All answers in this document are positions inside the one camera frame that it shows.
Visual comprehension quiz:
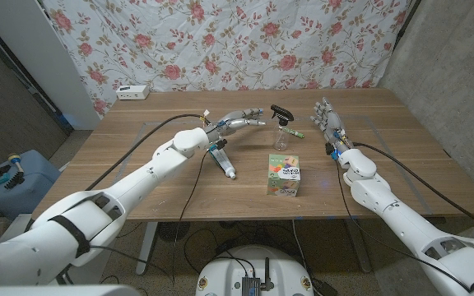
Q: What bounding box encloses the black trigger spray cap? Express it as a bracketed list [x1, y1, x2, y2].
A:
[270, 104, 295, 127]

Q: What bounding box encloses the white power strip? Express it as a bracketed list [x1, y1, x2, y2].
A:
[115, 84, 151, 101]

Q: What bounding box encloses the white table leg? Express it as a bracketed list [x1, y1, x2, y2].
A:
[135, 221, 160, 276]

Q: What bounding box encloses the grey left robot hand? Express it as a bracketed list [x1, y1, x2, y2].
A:
[203, 108, 267, 143]

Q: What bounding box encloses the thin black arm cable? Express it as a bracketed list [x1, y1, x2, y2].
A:
[172, 150, 210, 285]
[334, 159, 472, 292]

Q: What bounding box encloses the grey table leg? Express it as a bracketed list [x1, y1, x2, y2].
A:
[345, 217, 373, 275]

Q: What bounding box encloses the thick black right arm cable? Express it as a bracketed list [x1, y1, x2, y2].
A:
[351, 141, 474, 238]

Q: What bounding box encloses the white toothpaste tube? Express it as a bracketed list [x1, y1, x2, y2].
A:
[207, 146, 237, 180]

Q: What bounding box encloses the clear plastic bottle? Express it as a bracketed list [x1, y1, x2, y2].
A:
[273, 122, 291, 152]

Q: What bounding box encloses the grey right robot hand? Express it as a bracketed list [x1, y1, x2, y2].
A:
[309, 97, 356, 154]

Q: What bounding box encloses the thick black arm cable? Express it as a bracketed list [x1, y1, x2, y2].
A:
[351, 141, 474, 238]
[84, 113, 212, 192]

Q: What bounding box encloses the white board panel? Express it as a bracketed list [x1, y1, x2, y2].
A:
[0, 0, 101, 132]

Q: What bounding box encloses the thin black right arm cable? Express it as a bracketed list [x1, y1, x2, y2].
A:
[334, 159, 472, 292]

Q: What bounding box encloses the colourful small cardboard box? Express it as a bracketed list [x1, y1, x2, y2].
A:
[267, 153, 301, 198]

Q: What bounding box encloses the floral cloth backdrop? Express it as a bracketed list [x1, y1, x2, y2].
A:
[41, 0, 413, 118]

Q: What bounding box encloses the green whiteboard marker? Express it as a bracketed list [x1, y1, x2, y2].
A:
[282, 126, 305, 140]

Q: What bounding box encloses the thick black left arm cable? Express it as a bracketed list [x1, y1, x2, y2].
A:
[84, 113, 212, 192]

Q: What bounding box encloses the blue plastic container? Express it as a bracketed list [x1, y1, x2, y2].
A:
[0, 149, 62, 220]

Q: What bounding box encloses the yellow and blue knob tool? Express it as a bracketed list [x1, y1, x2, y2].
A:
[7, 153, 25, 173]

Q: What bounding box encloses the black round disc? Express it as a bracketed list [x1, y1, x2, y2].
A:
[156, 221, 192, 243]

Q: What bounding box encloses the black brush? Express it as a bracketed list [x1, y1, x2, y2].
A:
[4, 170, 26, 190]

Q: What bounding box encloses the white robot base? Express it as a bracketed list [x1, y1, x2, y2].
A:
[194, 244, 315, 296]

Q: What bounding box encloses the black stand pole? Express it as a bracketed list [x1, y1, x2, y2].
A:
[392, 0, 423, 51]

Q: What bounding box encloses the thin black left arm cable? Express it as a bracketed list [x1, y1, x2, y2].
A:
[172, 150, 210, 285]

